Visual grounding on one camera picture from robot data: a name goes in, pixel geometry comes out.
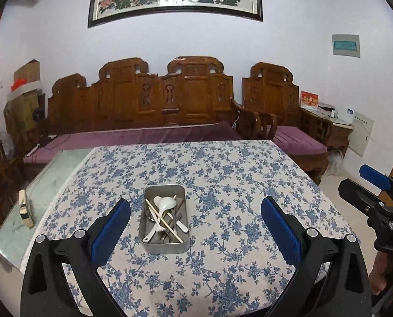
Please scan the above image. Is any wooden side table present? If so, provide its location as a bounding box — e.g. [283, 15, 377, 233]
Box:
[302, 107, 354, 156]

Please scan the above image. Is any blue floral tablecloth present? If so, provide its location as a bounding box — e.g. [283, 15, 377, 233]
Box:
[41, 139, 352, 317]

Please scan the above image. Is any red gift box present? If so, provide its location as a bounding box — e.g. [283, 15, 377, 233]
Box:
[300, 91, 319, 108]

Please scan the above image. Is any person's right hand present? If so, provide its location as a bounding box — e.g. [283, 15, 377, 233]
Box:
[369, 254, 393, 296]

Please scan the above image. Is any metal spoon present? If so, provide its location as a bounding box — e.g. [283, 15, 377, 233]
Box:
[146, 205, 158, 226]

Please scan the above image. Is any square purple seat cushion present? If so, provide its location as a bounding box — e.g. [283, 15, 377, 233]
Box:
[274, 125, 328, 155]

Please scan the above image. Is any grey flat device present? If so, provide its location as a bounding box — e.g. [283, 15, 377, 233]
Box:
[318, 103, 336, 117]

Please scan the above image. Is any white plastic spoon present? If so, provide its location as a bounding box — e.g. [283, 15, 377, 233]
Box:
[154, 196, 188, 232]
[142, 197, 177, 242]

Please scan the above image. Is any large cardboard box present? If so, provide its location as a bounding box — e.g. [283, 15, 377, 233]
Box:
[3, 89, 47, 133]

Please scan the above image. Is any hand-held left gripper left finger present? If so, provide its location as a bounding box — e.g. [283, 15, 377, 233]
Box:
[20, 199, 132, 317]

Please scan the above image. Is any clear plastic bag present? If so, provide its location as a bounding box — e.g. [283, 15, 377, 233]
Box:
[327, 148, 345, 177]

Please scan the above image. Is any grey metal wall cabinet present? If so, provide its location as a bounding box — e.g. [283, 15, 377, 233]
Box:
[348, 109, 375, 157]

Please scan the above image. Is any small cardboard box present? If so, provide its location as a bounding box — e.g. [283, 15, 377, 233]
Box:
[13, 60, 41, 83]

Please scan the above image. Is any wooden side chair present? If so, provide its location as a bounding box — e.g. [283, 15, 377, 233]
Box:
[0, 132, 22, 238]

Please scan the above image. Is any wooden block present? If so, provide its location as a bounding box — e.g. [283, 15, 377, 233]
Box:
[19, 190, 35, 228]

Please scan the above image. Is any carved wooden sofa bench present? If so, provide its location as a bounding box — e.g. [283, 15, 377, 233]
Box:
[23, 56, 261, 172]

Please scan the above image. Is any carved wooden armchair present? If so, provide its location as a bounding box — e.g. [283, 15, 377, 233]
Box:
[242, 62, 334, 185]

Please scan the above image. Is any white and blue box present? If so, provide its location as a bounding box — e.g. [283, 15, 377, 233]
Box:
[335, 107, 354, 125]

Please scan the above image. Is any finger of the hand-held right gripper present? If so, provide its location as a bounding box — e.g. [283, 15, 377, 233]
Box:
[338, 178, 388, 220]
[359, 164, 393, 206]

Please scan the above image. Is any rectangular metal tray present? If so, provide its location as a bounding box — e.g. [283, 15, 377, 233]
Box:
[138, 185, 191, 255]

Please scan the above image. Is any metal fork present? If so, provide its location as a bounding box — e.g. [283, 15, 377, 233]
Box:
[161, 213, 184, 238]

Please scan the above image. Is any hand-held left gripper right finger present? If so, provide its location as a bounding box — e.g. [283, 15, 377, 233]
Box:
[260, 196, 372, 317]

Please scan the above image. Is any wall distribution box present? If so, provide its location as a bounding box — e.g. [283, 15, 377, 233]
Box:
[332, 34, 361, 58]

